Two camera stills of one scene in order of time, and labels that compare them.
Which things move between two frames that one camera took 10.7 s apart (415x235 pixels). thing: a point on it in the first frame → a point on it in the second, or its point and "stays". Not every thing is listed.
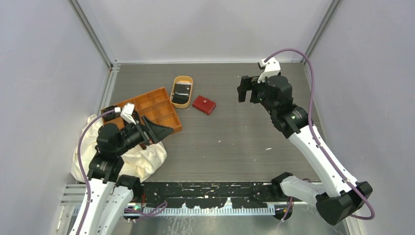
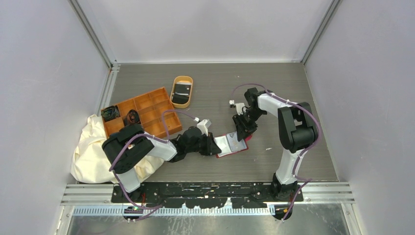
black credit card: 182,88 stays
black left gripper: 151,132 → 211,147
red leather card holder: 204,105 → 229,143
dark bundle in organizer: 110,116 stays
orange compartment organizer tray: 156,105 stays
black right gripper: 245,85 → 238,119
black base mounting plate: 211,195 stays
